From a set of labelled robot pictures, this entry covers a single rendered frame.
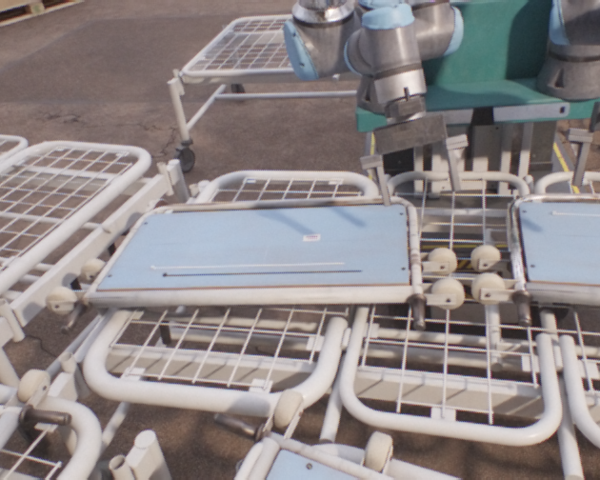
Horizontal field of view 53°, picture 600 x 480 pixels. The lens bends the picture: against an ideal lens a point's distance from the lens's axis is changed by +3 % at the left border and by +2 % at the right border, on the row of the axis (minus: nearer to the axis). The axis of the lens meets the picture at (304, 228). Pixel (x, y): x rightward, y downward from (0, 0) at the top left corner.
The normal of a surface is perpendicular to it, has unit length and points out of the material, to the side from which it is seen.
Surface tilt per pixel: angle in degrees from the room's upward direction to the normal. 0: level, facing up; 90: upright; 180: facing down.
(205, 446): 0
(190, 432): 0
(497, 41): 90
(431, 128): 67
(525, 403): 90
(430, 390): 90
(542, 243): 4
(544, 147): 90
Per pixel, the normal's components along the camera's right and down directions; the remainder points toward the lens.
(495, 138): -0.12, 0.56
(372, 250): -0.11, -0.85
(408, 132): -0.06, 0.18
